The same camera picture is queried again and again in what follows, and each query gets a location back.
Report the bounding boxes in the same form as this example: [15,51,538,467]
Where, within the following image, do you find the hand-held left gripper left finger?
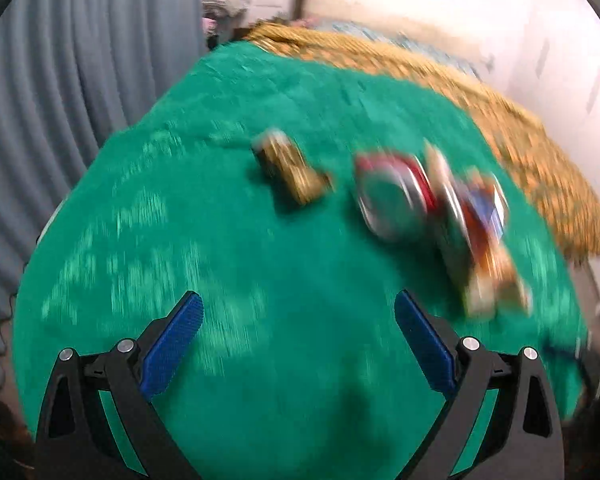
[34,290,204,480]

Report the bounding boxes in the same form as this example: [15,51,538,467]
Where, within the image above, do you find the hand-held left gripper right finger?
[394,289,565,480]

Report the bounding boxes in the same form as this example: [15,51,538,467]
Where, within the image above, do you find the orange blue snack packet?
[422,140,533,318]

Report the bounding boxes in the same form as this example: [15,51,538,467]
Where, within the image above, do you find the red soda can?
[352,150,438,243]

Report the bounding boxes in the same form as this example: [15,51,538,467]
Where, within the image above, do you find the gold brown wrapper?
[250,129,336,206]

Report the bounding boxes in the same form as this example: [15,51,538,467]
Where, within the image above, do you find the green floral tablecloth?
[12,40,588,480]

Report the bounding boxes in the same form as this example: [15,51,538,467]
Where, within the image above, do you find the grey blue curtain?
[0,0,216,391]

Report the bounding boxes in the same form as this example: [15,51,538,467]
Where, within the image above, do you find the white wardrobe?
[485,0,600,241]

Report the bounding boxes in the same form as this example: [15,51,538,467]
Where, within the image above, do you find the pile of clothes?
[200,0,253,51]

